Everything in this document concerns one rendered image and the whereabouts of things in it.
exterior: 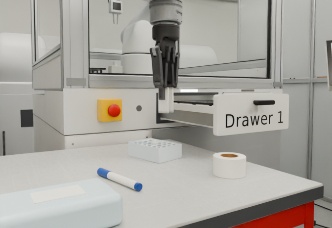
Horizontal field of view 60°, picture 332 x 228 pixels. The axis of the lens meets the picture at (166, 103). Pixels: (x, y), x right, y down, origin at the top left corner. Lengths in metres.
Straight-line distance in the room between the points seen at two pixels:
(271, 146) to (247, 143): 0.16
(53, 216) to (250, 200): 0.30
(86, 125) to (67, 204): 0.59
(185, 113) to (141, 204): 0.49
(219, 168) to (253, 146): 0.77
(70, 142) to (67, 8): 0.41
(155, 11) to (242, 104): 0.34
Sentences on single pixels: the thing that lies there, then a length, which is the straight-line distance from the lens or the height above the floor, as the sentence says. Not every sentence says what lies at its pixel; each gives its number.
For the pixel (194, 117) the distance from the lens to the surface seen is 0.88.
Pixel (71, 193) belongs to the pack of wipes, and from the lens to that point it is 0.42.
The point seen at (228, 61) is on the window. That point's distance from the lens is 1.27.
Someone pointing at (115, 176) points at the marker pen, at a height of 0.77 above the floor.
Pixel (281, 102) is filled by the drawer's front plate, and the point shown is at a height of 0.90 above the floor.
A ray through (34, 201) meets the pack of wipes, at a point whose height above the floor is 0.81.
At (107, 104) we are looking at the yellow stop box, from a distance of 0.93.
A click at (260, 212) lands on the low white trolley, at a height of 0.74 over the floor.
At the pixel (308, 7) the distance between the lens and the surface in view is 2.98.
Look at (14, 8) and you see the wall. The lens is 4.26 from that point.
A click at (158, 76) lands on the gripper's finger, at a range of 0.75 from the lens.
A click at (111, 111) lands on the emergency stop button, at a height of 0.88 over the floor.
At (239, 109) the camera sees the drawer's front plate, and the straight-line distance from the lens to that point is 0.82.
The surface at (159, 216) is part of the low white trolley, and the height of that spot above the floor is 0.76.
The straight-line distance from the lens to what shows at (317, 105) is 2.82.
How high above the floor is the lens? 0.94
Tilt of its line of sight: 3 degrees down
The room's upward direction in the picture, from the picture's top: straight up
